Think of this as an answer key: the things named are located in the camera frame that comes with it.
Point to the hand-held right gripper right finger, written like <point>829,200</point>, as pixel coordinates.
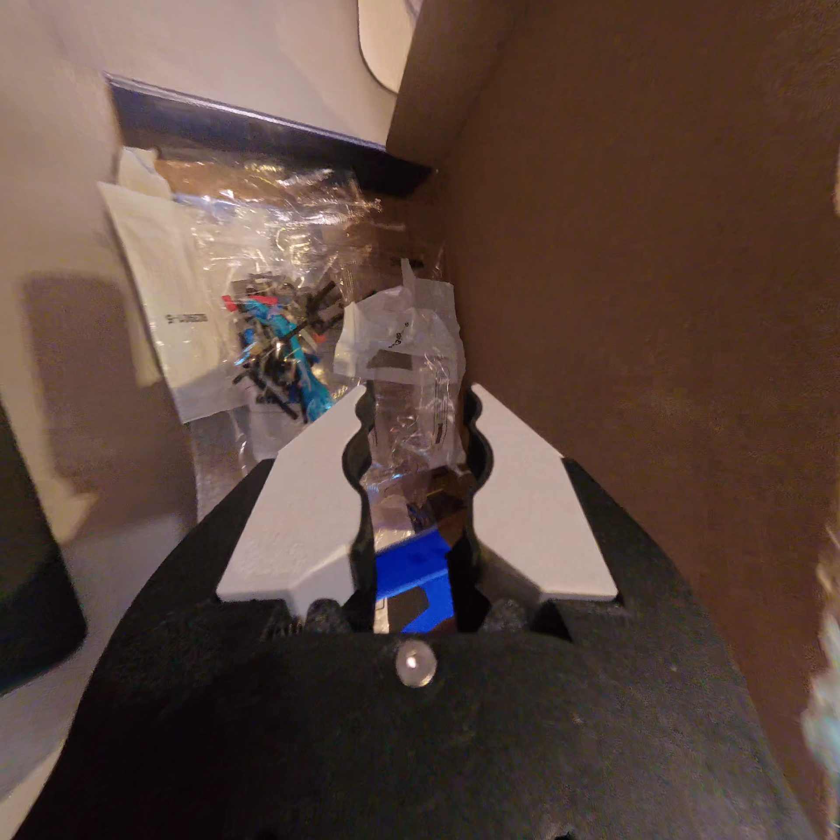
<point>544,525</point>

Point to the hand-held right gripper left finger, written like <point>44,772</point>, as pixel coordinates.
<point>295,525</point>

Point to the small clear parts bag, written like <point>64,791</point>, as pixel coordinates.
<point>407,328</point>

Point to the blue toy set box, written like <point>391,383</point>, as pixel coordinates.
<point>623,262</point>

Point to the pile of plastic parts bags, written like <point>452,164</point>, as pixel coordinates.
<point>190,315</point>

